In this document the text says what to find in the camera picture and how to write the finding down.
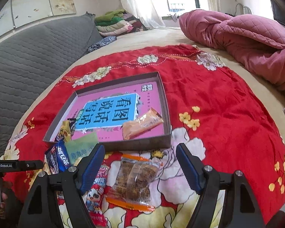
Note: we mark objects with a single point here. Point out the grey quilted headboard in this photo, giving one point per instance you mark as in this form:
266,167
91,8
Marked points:
33,58

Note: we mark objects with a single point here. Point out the painted wall panel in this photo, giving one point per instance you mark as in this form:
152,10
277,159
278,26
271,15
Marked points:
17,13

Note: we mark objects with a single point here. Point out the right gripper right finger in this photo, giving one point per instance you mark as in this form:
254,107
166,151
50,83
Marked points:
240,207

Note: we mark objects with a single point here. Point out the yellow cartoon snack packet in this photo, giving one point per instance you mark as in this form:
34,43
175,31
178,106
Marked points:
66,130

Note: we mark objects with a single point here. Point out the clear brown cookie packet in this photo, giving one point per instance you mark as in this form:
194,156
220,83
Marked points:
131,189

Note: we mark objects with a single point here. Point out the red cartoon snack packet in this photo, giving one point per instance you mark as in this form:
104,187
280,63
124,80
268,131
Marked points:
95,195

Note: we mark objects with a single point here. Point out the folded clothes pile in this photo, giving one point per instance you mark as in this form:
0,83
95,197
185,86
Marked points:
118,23

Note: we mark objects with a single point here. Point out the blue chocolate pie packet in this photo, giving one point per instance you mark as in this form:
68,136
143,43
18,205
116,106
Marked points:
57,158

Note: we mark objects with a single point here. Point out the white curtain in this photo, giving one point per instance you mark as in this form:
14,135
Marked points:
146,11

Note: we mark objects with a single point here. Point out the black wall television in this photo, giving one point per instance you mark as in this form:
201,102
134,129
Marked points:
278,13

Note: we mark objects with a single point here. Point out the pink quilted comforter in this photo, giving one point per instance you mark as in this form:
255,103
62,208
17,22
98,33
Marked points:
256,42

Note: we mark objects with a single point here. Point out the red floral blanket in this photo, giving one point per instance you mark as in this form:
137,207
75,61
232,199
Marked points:
212,111

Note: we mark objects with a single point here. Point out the orange snack bar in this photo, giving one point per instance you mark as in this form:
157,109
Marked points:
146,122

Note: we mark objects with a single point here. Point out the blue patterned pillow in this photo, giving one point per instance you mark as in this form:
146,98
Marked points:
102,43

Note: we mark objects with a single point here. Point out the green snack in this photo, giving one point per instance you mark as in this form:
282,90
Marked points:
81,147

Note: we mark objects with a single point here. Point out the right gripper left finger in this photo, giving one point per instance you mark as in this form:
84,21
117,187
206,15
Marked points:
41,207

